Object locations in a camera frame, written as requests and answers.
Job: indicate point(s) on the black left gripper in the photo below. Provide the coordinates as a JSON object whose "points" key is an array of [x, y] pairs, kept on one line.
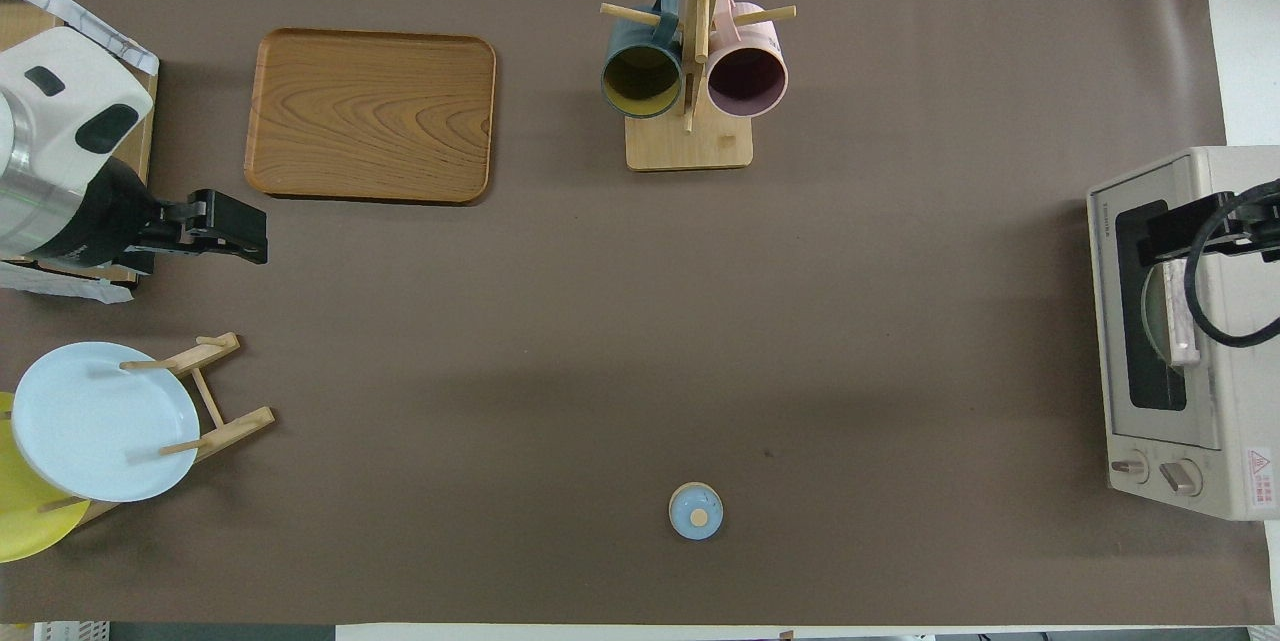
{"points": [[100, 216]]}

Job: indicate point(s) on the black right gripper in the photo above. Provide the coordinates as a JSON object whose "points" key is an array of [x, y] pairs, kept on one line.
{"points": [[1255, 221]]}

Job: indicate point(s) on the pale green plate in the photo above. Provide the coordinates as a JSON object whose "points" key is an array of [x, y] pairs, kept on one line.
{"points": [[1155, 311]]}

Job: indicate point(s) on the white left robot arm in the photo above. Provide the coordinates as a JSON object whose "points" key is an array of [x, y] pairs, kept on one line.
{"points": [[60, 91]]}

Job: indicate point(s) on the beige toaster oven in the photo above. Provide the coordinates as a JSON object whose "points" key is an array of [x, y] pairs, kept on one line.
{"points": [[1245, 391]]}

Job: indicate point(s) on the beige oven knob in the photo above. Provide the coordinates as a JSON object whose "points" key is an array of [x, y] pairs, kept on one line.
{"points": [[1181, 476], [1130, 468]]}

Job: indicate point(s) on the wooden plate rack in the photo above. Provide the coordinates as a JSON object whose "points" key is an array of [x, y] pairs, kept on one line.
{"points": [[235, 426]]}

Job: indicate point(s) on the light blue plate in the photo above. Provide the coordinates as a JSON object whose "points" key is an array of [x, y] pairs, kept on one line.
{"points": [[90, 421]]}

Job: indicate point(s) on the white checked cloth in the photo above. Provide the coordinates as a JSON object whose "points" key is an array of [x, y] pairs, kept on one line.
{"points": [[110, 36]]}

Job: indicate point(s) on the brown wooden tray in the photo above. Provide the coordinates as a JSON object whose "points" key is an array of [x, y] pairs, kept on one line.
{"points": [[370, 116]]}

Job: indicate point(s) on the yellow plate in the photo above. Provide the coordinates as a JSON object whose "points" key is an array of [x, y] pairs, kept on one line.
{"points": [[25, 521]]}

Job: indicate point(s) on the brown table mat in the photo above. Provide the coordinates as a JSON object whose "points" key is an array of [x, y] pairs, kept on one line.
{"points": [[600, 321]]}

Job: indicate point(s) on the pink mug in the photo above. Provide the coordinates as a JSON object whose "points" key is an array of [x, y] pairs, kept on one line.
{"points": [[748, 81]]}

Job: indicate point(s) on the dark blue mug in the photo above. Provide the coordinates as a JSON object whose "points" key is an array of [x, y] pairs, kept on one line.
{"points": [[640, 81]]}

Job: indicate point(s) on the wooden mug tree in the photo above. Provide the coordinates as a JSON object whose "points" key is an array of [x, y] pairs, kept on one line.
{"points": [[690, 146]]}

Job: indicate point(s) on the small blue round bell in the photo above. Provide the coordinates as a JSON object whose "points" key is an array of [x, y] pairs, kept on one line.
{"points": [[695, 511]]}

